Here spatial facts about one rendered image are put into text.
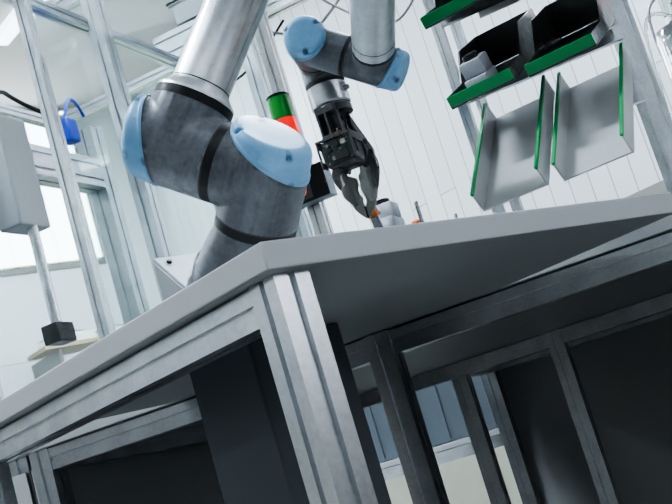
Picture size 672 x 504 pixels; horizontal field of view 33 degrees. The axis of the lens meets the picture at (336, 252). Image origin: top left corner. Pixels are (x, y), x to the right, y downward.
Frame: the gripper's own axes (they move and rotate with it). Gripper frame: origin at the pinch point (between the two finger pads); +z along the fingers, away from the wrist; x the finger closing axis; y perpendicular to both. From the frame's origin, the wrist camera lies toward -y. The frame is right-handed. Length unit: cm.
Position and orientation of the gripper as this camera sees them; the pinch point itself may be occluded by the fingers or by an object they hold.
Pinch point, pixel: (368, 211)
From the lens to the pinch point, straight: 206.6
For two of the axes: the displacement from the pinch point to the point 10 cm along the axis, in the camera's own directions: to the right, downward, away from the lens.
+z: 2.9, 9.4, -1.9
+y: -4.0, -0.6, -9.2
